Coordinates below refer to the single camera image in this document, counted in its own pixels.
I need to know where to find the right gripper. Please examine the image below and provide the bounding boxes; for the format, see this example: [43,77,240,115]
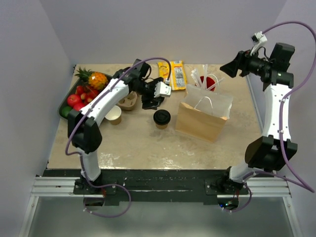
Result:
[220,46,272,78]

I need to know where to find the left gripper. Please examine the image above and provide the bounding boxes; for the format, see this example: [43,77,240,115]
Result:
[134,77,164,110]

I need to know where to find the paper coffee cup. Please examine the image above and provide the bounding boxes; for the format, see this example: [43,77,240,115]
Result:
[153,110,172,130]
[105,106,121,125]

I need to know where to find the brown paper bag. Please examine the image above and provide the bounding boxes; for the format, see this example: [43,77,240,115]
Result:
[175,84,233,143]

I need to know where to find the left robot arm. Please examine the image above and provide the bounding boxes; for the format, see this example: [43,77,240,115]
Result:
[65,60,171,194]

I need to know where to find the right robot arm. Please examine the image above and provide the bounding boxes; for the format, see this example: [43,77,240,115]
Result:
[211,42,298,194]

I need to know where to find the cardboard cup carrier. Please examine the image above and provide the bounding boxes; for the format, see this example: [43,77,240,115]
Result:
[117,91,138,111]

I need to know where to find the yellow snack bag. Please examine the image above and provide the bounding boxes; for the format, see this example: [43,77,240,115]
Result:
[158,60,187,91]

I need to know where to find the red plastic cup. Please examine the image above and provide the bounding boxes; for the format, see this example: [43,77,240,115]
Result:
[200,75,218,91]

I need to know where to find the toy pineapple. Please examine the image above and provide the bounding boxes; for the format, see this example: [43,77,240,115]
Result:
[75,67,109,91]

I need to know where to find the red toy strawberries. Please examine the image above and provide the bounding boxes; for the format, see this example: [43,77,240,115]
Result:
[75,85,99,105]

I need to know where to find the red toy apple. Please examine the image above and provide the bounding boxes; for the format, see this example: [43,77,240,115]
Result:
[67,94,82,108]
[73,102,86,111]

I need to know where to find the dark green fruit tray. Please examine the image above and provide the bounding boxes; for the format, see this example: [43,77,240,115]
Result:
[58,73,103,119]

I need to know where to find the green toy lime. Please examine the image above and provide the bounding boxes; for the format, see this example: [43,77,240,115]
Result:
[60,106,72,118]

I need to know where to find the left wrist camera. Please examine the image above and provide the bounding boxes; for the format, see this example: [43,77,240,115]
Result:
[154,80,171,98]

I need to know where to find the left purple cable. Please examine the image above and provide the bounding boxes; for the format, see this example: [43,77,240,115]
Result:
[64,57,172,217]

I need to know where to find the purple cable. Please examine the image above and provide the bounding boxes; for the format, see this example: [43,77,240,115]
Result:
[64,57,172,217]
[223,21,316,213]

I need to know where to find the black mounting base plate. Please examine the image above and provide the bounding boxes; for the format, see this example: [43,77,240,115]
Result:
[40,169,276,205]

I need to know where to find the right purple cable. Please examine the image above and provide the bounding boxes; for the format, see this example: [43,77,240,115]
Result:
[223,21,316,213]

